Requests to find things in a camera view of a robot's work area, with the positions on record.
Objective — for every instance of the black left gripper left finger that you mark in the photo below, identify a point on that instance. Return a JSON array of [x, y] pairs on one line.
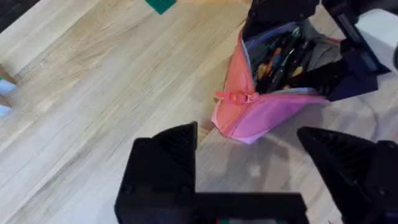
[[161, 174]]

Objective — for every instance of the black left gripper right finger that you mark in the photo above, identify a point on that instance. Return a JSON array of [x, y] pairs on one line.
[[357, 174]]

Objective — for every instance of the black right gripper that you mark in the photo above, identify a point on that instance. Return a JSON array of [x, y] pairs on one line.
[[348, 18]]

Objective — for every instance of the pink zip bag with pens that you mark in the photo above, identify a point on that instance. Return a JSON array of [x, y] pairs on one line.
[[255, 115]]

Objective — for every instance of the green toy block board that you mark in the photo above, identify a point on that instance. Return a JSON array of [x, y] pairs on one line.
[[160, 4]]

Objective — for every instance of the pale blue toy block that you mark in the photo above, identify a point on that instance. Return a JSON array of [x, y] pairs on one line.
[[6, 87]]

